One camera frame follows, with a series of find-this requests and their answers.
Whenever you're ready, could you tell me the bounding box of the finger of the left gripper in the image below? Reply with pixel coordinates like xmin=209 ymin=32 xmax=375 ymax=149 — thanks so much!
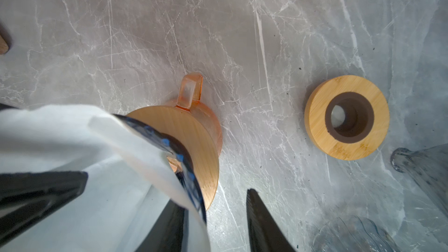
xmin=1 ymin=171 xmax=89 ymax=245

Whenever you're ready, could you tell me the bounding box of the blue glass dripper cone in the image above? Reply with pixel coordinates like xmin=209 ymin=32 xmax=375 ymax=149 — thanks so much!
xmin=116 ymin=114 xmax=207 ymax=222

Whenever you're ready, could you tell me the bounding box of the white paper coffee filter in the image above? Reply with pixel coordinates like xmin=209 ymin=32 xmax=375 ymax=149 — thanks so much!
xmin=1 ymin=105 xmax=211 ymax=252

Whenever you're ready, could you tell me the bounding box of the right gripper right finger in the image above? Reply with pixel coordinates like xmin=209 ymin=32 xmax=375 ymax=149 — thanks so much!
xmin=246 ymin=189 xmax=295 ymax=252

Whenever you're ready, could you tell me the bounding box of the grey glass mug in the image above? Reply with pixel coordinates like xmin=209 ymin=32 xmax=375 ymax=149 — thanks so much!
xmin=311 ymin=215 xmax=400 ymax=252

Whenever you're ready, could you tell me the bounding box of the wooden mallet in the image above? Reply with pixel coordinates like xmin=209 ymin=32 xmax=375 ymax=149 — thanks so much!
xmin=0 ymin=36 xmax=9 ymax=55

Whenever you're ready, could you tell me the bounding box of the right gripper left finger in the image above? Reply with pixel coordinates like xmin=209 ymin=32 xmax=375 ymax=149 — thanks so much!
xmin=136 ymin=201 xmax=185 ymax=252

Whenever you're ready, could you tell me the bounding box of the grey glass dripper cone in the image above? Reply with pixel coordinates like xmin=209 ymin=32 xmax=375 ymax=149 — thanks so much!
xmin=390 ymin=144 xmax=448 ymax=215

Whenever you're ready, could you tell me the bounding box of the orange glass carafe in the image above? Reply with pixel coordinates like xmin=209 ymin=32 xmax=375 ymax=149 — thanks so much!
xmin=163 ymin=72 xmax=223 ymax=156

